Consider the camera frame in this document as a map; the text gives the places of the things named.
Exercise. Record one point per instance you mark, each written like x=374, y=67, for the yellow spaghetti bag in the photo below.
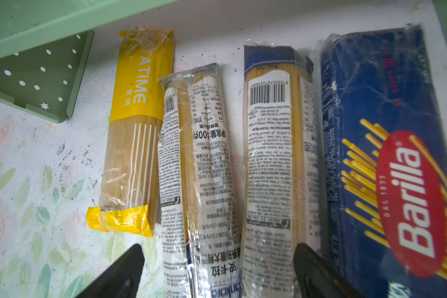
x=129, y=199

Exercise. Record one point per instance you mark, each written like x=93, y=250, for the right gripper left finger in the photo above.
x=121, y=279

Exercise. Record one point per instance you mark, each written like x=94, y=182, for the blue-ended spaghetti bag, right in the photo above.
x=282, y=162

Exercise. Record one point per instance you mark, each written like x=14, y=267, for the blue-ended spaghetti bag, left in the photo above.
x=201, y=238

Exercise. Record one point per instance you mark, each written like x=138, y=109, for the blue-ended spaghetti bag, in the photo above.
x=201, y=238
x=282, y=162

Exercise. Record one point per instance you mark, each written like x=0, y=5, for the blue Barilla spaghetti box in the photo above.
x=386, y=164

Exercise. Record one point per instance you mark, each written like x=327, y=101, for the light green wooden shelf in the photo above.
x=44, y=47

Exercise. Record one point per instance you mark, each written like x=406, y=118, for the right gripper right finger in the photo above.
x=317, y=279

